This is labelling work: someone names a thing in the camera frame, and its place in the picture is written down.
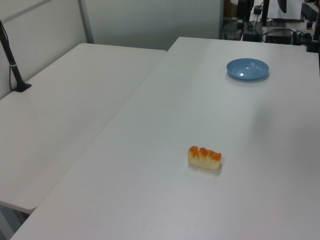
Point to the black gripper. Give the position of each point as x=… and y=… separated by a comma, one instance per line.
x=245, y=6

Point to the grey metal partition post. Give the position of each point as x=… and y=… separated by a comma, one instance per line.
x=86, y=25

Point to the blue round plate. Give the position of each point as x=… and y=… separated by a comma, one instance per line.
x=247, y=70

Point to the white side table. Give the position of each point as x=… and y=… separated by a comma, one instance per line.
x=62, y=112

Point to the thin black background pole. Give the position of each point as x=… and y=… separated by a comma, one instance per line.
x=265, y=12

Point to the black clamp camera stand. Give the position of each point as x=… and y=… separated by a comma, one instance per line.
x=312, y=47

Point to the black camera pole with base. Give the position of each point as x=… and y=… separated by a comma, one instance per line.
x=22, y=87

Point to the small black box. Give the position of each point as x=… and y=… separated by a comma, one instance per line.
x=251, y=37

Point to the dark equipment case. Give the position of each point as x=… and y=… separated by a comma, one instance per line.
x=311, y=11

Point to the grey metal partition rail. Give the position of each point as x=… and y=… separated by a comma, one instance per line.
x=22, y=11

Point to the orange glazed bread loaf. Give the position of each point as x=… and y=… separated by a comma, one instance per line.
x=203, y=161

